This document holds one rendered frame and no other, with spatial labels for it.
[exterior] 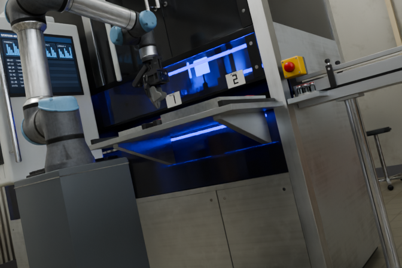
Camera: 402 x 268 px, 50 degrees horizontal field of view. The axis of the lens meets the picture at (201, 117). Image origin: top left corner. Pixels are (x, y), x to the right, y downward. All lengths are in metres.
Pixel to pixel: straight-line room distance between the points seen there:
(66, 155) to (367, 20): 4.79
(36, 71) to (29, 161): 0.59
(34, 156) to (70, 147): 0.70
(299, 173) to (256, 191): 0.21
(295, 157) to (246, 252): 0.47
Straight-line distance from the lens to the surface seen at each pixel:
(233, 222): 1.89
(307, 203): 1.72
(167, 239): 2.13
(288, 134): 1.70
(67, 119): 1.35
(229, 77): 1.81
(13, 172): 1.97
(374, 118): 5.63
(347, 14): 5.78
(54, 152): 1.34
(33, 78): 1.52
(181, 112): 1.49
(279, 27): 1.87
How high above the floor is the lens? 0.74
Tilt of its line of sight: 5 degrees up
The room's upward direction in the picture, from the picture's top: 13 degrees counter-clockwise
